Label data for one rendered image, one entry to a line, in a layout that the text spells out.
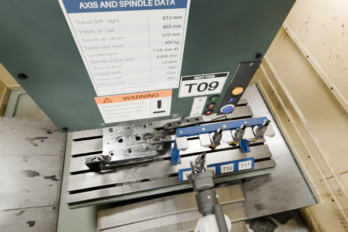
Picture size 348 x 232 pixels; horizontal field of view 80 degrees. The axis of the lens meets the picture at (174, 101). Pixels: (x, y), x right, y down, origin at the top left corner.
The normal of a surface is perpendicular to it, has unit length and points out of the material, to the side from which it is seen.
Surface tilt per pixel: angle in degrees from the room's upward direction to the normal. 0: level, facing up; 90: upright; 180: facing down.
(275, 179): 24
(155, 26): 90
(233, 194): 7
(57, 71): 90
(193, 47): 90
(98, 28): 90
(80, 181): 0
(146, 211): 7
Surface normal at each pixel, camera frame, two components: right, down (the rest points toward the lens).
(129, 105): 0.18, 0.82
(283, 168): -0.34, -0.47
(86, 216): 0.07, -0.56
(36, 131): 0.46, -0.56
